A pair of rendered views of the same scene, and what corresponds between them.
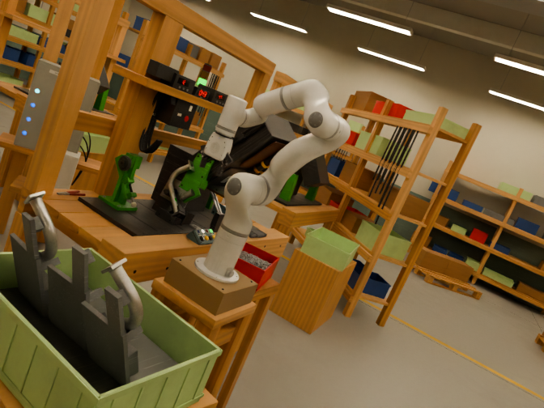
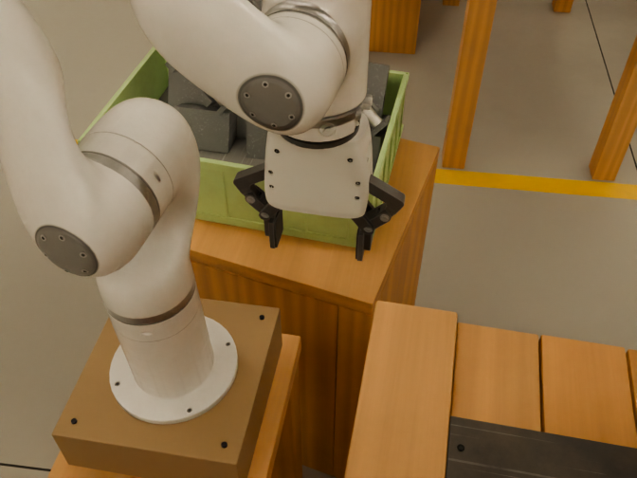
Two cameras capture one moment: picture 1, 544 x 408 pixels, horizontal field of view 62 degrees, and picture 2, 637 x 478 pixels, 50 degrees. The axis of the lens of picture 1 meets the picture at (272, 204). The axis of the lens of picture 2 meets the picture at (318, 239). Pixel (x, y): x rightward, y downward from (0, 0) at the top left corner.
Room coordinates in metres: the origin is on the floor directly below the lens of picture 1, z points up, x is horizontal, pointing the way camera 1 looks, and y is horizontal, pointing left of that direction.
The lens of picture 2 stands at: (2.36, 0.17, 1.82)
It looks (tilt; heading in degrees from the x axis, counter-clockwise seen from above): 46 degrees down; 166
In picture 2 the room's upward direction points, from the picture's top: straight up
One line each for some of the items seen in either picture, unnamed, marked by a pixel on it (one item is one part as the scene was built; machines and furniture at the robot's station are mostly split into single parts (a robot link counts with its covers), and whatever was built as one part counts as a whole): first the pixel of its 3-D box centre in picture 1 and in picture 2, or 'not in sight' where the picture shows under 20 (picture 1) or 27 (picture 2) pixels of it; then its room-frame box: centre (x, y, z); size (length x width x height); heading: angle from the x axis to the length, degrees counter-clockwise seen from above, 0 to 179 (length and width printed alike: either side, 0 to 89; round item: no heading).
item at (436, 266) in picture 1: (445, 271); not in sight; (8.28, -3.44, 0.22); 1.20 x 0.80 x 0.44; 108
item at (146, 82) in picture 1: (188, 96); not in sight; (2.60, 0.67, 1.52); 0.90 x 0.25 x 0.04; 154
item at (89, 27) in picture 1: (173, 120); not in sight; (2.62, 0.71, 1.36); 1.49 x 0.09 x 0.97; 154
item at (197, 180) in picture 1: (200, 174); not in sight; (2.40, 0.42, 1.17); 0.13 x 0.12 x 0.20; 154
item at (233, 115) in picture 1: (233, 112); (316, 21); (1.88, 0.29, 1.55); 0.09 x 0.08 x 0.13; 149
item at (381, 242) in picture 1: (363, 190); not in sight; (5.66, -0.98, 1.19); 2.30 x 0.55 x 2.39; 19
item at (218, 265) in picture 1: (225, 251); (163, 330); (1.75, 0.10, 1.04); 0.19 x 0.19 x 0.18
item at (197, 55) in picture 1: (161, 98); not in sight; (8.17, 2.55, 1.14); 2.45 x 0.55 x 2.28; 158
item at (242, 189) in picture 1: (241, 202); (141, 205); (1.72, 0.11, 1.25); 0.19 x 0.12 x 0.24; 148
